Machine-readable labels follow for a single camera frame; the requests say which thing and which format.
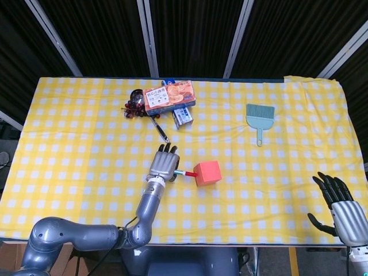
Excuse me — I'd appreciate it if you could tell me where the teal hand brush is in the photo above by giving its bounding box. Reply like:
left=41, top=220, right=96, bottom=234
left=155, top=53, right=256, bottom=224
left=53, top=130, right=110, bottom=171
left=245, top=103, right=276, bottom=148

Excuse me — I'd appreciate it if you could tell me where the metal ladle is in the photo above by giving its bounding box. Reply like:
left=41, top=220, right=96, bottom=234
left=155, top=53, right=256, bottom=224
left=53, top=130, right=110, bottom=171
left=129, top=89, right=172, bottom=144

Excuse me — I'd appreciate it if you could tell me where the pink cube block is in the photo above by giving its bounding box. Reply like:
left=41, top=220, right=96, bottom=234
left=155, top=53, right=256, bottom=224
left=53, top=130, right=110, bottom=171
left=193, top=160, right=224, bottom=188

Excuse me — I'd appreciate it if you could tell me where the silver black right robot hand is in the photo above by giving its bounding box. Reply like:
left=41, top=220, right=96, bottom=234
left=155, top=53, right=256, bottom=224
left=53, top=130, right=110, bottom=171
left=306, top=171, right=368, bottom=248

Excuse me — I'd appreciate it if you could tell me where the yellow white checked tablecloth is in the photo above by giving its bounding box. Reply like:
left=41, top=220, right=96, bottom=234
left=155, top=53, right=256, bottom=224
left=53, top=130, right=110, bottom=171
left=0, top=75, right=368, bottom=246

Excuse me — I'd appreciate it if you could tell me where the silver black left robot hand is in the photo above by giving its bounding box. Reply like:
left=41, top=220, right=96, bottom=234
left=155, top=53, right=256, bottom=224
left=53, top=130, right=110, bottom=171
left=148, top=143, right=181, bottom=183

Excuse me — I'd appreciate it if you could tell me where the small blue white carton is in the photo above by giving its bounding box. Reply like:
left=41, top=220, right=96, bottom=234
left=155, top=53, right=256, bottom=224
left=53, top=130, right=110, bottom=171
left=171, top=106, right=194, bottom=131

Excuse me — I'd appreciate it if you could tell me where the dark red grape bunch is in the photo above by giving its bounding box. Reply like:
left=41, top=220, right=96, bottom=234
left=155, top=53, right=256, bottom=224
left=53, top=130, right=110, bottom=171
left=121, top=98, right=149, bottom=120

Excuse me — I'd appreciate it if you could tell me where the orange blue cracker box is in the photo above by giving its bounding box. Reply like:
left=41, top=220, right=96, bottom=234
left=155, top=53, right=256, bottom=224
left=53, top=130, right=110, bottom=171
left=143, top=79, right=197, bottom=117

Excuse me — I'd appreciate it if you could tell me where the aluminium frame post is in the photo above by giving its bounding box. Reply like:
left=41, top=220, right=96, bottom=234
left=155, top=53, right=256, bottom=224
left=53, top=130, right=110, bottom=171
left=317, top=18, right=368, bottom=79
left=24, top=0, right=84, bottom=78
left=0, top=110, right=24, bottom=132
left=223, top=0, right=255, bottom=79
left=136, top=0, right=160, bottom=78

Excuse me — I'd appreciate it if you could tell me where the brown cardboard box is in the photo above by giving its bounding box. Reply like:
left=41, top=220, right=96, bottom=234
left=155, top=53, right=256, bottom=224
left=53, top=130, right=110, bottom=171
left=0, top=243, right=87, bottom=276

